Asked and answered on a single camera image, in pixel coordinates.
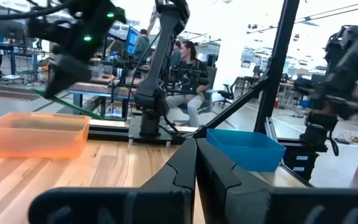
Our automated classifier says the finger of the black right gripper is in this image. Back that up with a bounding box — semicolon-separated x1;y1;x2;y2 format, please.
68;57;92;86
44;57;70;100

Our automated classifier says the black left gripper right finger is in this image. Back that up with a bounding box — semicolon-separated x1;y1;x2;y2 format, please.
196;138;358;224

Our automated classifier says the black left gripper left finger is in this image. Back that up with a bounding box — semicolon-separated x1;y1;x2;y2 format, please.
28;138;198;224

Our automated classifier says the green marker pen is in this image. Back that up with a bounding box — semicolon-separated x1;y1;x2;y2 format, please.
32;89;103;121

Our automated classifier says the teal plastic bin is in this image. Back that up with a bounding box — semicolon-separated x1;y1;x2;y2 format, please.
206;128;287;173

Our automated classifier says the monitor with blue screen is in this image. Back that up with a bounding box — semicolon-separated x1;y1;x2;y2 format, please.
125;26;141;56

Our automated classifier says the orange translucent plastic bin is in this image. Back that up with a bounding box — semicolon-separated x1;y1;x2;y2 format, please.
0;111;91;160

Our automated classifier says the black office chair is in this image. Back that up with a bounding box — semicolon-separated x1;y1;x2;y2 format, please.
212;77;241;110

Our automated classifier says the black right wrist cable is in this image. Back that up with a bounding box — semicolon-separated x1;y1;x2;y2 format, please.
0;0;74;21

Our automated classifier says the black pedestal with labels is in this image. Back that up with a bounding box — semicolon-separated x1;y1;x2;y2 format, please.
283;148;321;183

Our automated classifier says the black aluminium table frame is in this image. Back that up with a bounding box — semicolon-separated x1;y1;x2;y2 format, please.
0;0;315;189

